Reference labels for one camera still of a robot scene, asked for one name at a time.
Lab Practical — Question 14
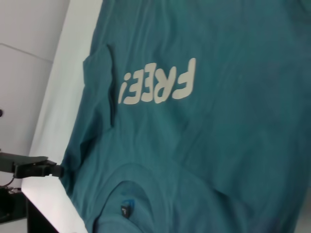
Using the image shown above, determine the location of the teal t-shirt with FREE print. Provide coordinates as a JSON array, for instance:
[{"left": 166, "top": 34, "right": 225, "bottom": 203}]
[{"left": 59, "top": 0, "right": 311, "bottom": 233}]

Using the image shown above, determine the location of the black stand with cables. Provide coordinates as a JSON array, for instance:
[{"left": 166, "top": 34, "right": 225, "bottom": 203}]
[{"left": 0, "top": 185, "right": 30, "bottom": 233}]

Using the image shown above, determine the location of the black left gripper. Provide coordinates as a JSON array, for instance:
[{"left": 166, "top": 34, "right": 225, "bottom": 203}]
[{"left": 0, "top": 151, "right": 65, "bottom": 179}]

